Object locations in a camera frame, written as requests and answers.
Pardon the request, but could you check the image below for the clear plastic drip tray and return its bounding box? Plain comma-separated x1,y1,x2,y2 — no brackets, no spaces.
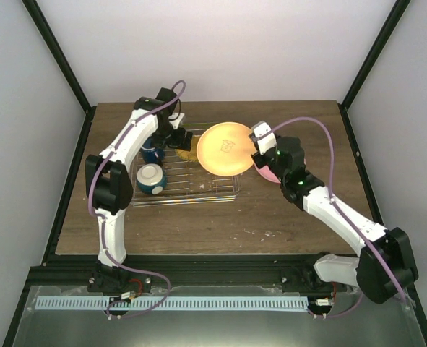
129,122,243,207

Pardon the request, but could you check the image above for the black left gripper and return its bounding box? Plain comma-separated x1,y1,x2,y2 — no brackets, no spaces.
147,121,190,151

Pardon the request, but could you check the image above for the pink rimmed plate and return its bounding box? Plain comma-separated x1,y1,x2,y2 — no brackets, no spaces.
254,166,280,184

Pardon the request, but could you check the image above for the white and teal bowl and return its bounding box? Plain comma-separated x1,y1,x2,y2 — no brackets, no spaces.
136,163,167,195

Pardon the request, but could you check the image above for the light blue slotted strip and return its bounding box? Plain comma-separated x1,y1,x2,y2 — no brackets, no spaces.
34,296,309,312

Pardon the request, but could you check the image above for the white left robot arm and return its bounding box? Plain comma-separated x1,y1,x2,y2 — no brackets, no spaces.
85,80,193,292

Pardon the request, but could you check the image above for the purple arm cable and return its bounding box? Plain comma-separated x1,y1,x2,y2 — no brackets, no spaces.
252,117,409,320
89,80,171,321

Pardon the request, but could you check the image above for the woven bamboo tray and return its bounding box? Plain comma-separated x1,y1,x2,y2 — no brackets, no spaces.
175,149,199,163

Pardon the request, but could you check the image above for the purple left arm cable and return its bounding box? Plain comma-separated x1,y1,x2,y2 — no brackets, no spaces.
89,80,171,321

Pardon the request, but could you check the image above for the black front frame rail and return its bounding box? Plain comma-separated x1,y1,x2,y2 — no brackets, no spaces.
26,252,342,295

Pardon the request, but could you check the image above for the black left frame post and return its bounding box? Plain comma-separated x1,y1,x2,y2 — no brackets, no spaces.
20,0,93,113

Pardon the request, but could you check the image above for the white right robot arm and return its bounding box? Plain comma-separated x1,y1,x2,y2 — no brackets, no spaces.
250,134,418,304

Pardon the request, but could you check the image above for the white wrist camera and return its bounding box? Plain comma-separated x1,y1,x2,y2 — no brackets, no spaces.
168,112,185,129
249,121,277,155

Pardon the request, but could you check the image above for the black aluminium frame post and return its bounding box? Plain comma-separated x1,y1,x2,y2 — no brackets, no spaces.
341,0,413,109

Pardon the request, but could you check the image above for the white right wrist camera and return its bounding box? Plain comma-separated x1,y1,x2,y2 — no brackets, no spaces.
249,121,277,155

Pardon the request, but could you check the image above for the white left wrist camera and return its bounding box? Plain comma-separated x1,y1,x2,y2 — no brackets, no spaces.
168,112,185,129

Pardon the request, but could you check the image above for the cream orange bear plate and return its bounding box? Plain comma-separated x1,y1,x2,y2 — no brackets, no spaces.
196,121,256,176

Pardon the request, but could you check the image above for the chrome wire dish rack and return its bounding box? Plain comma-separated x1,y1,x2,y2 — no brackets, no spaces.
129,122,241,205

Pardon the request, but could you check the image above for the dark blue ceramic mug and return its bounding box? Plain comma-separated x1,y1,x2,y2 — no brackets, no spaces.
139,138,165,166

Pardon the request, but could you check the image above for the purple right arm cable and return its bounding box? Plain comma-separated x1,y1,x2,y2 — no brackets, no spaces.
252,117,409,320

